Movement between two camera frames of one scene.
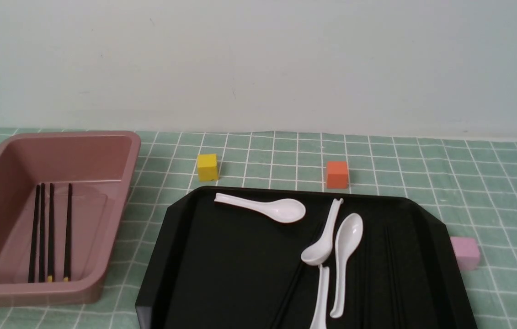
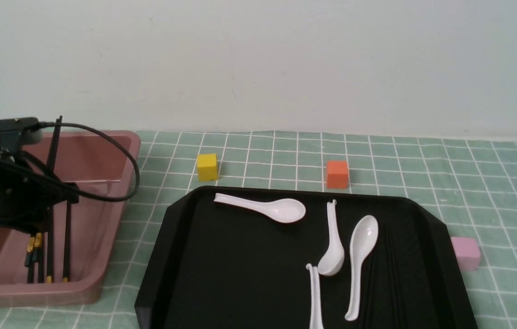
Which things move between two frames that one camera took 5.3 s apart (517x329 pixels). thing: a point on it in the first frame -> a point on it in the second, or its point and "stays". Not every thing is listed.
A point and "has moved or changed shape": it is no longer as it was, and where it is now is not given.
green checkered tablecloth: [494, 193] stays
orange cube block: [337, 174] stays
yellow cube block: [207, 167] stays
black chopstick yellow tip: [67, 258] stays
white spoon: [349, 235] -> [363, 236]
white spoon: [283, 209] stays
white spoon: [319, 253] -> [332, 262]
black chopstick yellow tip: [50, 243] stays
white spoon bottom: [319, 320] has moved or changed shape
